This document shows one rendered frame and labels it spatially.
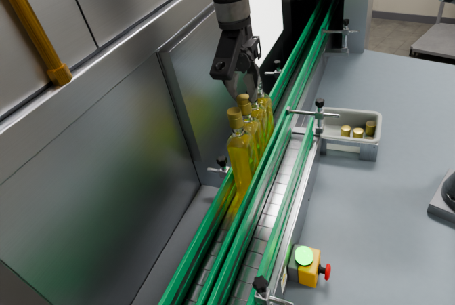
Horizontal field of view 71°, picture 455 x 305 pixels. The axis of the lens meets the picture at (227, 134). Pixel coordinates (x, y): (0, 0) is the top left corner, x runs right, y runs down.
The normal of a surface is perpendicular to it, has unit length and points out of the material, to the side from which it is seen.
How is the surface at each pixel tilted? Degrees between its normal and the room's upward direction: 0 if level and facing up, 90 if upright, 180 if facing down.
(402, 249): 0
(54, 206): 90
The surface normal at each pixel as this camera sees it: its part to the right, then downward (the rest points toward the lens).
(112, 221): 0.91, 0.12
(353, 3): -0.38, 0.63
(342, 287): -0.18, -0.77
